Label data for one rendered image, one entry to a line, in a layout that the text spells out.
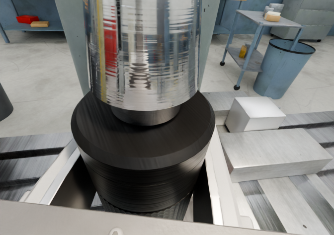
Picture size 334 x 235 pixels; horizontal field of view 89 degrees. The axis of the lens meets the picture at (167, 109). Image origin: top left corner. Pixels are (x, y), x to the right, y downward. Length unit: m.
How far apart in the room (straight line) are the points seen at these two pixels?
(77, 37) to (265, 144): 0.54
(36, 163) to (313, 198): 0.45
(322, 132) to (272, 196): 0.33
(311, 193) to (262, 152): 0.09
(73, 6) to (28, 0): 4.26
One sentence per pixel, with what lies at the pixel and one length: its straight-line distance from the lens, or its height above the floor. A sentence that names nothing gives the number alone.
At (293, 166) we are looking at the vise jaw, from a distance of 0.30.
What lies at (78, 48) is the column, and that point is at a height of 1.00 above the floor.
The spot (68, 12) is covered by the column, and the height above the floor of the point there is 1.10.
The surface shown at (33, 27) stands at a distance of 4.23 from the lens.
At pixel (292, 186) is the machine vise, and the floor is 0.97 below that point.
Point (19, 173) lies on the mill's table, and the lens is 0.41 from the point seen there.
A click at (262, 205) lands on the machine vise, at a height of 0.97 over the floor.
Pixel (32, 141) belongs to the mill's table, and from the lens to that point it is 0.46.
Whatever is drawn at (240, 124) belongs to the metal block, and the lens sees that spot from 0.30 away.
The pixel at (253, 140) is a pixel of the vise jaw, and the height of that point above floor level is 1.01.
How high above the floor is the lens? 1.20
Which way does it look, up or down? 39 degrees down
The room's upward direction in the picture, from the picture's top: 5 degrees clockwise
